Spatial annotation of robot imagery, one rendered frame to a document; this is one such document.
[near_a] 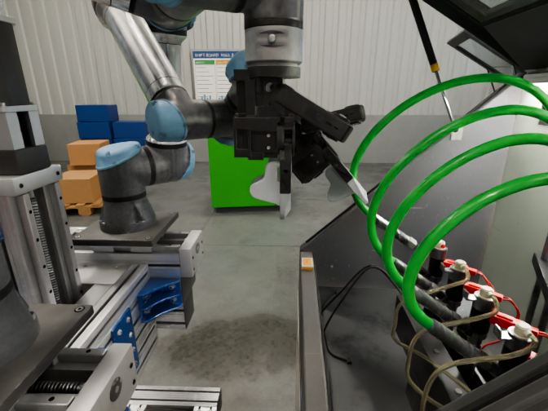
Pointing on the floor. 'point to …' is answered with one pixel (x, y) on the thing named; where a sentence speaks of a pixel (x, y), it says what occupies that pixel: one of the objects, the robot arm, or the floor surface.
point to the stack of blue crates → (108, 125)
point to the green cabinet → (234, 180)
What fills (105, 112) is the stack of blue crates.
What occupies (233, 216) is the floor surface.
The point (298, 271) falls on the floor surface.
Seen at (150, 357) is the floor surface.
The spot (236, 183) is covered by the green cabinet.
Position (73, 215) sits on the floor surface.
